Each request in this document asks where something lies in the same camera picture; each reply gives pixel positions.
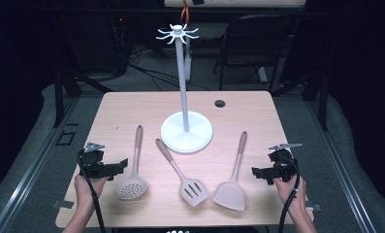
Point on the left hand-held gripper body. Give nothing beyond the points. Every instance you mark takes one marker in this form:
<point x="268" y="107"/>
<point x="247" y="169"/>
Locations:
<point x="93" y="166"/>

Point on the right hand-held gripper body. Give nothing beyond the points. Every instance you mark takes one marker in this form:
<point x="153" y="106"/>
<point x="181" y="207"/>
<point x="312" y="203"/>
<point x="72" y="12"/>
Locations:
<point x="282" y="166"/>

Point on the beige skimmer spoon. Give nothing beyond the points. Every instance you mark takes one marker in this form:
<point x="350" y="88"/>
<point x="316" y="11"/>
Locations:
<point x="132" y="187"/>

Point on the beige solid spatula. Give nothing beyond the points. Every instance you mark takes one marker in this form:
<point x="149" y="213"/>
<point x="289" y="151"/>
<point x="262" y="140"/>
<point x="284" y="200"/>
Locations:
<point x="230" y="195"/>

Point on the beige slotted spatula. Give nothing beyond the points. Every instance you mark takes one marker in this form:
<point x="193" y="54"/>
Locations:
<point x="191" y="191"/>

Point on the white utensil rack stand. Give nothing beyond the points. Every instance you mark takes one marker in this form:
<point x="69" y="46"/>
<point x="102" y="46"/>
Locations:
<point x="186" y="137"/>

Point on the person's left hand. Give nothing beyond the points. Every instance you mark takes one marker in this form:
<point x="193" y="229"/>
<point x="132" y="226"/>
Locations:
<point x="86" y="191"/>

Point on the person's right hand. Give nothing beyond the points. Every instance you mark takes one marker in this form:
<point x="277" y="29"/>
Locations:
<point x="295" y="194"/>

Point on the black metal stand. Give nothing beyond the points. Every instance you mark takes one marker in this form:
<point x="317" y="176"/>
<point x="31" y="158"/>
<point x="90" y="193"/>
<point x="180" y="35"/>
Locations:
<point x="59" y="97"/>
<point x="322" y="103"/>

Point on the white table leg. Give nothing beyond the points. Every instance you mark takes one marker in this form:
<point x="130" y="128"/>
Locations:
<point x="262" y="75"/>
<point x="188" y="64"/>

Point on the black folding chair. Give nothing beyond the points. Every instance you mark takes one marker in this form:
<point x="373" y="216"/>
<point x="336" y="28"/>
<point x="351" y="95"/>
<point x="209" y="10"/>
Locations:
<point x="254" y="39"/>

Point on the white table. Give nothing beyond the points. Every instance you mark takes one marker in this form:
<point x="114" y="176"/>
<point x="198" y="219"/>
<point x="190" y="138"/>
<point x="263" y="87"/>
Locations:
<point x="238" y="3"/>

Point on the metal table bracket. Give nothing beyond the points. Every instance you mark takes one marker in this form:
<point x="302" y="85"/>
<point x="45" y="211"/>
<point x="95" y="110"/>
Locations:
<point x="62" y="204"/>
<point x="316" y="207"/>

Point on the metal floor rail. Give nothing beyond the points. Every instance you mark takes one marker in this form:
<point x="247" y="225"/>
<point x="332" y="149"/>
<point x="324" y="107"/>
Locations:
<point x="342" y="174"/>
<point x="25" y="181"/>

